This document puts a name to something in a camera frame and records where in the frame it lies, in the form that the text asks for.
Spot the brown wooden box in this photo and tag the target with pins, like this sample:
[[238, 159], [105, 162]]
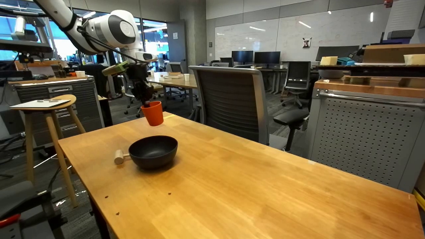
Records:
[[385, 53]]

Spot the wide black computer monitor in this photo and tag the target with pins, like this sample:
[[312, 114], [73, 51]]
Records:
[[336, 53]]

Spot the gray perforated cabinet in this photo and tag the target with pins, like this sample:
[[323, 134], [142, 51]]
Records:
[[367, 136]]

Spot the wooden stool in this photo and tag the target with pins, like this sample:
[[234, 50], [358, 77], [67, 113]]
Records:
[[53, 127]]

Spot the black office chair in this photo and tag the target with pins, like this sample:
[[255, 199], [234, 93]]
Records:
[[296, 87]]

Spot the light wooden desk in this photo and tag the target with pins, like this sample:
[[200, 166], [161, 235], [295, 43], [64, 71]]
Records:
[[174, 79]]

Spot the flat board with paper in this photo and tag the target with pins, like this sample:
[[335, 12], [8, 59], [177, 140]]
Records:
[[40, 103]]

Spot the gray mesh office chair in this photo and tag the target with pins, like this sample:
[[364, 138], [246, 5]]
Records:
[[230, 101]]

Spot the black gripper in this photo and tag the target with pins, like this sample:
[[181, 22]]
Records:
[[142, 81]]

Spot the orange plastic cup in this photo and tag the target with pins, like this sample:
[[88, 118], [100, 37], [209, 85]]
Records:
[[153, 114]]

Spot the pale wooden block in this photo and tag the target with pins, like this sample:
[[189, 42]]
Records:
[[328, 61]]

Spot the black bowl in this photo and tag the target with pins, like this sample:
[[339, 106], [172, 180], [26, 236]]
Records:
[[153, 154]]

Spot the gray drawer cabinet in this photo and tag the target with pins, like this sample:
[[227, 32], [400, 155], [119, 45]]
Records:
[[84, 101]]

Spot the small wooden mallet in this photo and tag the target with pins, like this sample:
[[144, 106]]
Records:
[[119, 156]]

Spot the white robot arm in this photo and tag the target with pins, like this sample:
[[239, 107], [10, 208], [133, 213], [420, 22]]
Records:
[[107, 30]]

